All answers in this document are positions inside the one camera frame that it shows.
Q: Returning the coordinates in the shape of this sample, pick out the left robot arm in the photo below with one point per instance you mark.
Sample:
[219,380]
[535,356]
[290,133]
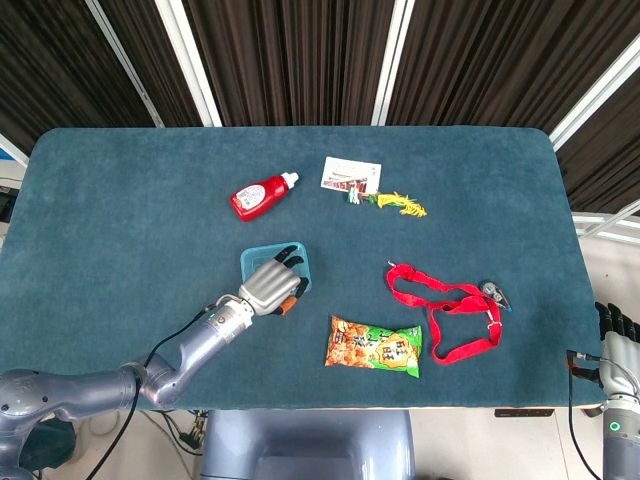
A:
[200,340]

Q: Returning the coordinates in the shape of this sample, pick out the blue-grey robot torso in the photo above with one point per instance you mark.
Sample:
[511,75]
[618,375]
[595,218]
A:
[300,445]

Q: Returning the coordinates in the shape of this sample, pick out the white printed card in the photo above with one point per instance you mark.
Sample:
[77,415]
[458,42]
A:
[350,172]

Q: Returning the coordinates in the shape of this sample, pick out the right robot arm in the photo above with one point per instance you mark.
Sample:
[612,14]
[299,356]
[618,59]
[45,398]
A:
[621,442]

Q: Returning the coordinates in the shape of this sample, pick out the teal table cloth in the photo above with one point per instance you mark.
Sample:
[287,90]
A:
[125,200]

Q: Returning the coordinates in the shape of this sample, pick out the white frame post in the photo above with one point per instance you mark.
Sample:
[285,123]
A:
[391,65]
[595,97]
[189,65]

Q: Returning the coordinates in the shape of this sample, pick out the white metal rack frame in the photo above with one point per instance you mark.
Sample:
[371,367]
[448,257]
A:
[605,227]

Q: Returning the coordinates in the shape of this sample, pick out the dark brown curtain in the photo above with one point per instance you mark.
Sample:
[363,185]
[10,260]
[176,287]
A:
[500,60]
[300,60]
[155,65]
[50,75]
[610,165]

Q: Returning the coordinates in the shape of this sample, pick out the yellow tassel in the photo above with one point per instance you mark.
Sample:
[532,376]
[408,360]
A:
[395,201]

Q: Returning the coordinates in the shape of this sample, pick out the dark green fabric bundle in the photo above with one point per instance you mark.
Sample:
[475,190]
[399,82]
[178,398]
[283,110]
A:
[52,445]

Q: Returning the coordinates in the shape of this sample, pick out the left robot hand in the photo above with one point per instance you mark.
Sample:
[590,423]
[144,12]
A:
[270,287]

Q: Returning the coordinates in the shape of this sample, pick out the thin grey frame post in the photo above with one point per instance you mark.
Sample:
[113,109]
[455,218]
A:
[125,65]

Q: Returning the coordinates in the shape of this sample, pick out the red ketchup squeeze bottle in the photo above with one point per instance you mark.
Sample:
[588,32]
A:
[257,197]

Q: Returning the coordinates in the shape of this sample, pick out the teal plastic container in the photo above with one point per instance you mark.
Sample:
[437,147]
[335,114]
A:
[250,260]

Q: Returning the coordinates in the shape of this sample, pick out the green orange snack bag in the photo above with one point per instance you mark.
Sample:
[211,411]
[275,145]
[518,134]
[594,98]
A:
[375,347]

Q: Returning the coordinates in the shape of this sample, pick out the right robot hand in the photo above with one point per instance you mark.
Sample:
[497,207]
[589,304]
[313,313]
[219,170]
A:
[622,362]

